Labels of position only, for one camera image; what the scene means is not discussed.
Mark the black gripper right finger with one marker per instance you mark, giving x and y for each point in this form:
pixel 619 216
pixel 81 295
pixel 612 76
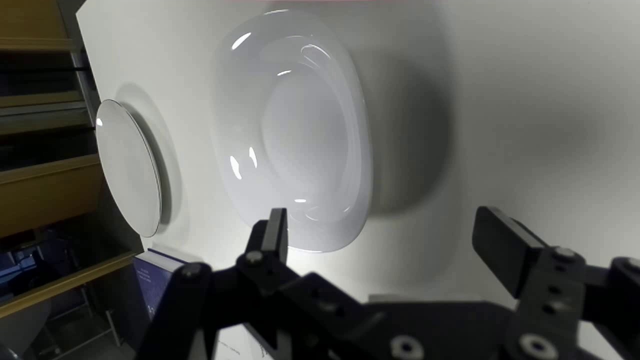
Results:
pixel 525 265

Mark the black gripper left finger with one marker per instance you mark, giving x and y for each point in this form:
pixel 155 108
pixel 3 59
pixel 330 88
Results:
pixel 269 241

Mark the white deep plate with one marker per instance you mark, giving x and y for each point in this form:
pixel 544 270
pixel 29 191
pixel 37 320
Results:
pixel 291 128

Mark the white flat round plate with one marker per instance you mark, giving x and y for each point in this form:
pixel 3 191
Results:
pixel 129 167

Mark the white and blue box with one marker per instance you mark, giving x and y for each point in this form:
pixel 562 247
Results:
pixel 152 270

